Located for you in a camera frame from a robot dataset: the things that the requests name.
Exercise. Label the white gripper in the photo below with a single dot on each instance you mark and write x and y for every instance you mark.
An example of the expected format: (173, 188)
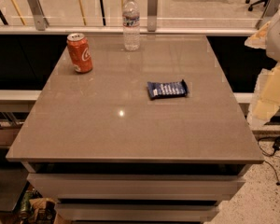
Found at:
(279, 38)

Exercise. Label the blue rxbar blueberry wrapper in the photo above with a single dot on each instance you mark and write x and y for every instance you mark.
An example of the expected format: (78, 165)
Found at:
(158, 90)

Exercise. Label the clear plastic water bottle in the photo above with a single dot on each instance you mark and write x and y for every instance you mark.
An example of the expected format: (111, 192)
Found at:
(131, 25)

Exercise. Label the orange soda can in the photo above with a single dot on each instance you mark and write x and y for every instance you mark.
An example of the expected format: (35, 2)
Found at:
(79, 52)

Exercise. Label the upper grey drawer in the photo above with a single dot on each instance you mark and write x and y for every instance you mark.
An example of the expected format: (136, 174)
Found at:
(137, 187)

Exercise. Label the grey drawer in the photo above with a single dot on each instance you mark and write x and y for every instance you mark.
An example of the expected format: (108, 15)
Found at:
(136, 213)
(137, 187)

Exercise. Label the lower grey drawer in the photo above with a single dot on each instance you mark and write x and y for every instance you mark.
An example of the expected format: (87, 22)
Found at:
(136, 213)

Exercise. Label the brown cardboard box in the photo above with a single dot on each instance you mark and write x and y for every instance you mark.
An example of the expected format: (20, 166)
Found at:
(8, 134)

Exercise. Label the cluttered items under table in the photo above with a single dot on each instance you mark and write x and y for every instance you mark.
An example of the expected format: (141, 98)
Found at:
(35, 209)

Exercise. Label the right metal railing bracket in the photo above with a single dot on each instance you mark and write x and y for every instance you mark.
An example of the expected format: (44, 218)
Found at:
(269, 10)

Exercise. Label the metal railing bracket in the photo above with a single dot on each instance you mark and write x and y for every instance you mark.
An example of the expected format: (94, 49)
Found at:
(152, 10)
(41, 22)
(269, 10)

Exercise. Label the middle metal railing bracket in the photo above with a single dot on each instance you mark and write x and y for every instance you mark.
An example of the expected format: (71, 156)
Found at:
(152, 10)

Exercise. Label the left metal railing bracket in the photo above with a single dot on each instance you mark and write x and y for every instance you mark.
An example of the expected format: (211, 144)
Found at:
(41, 22)

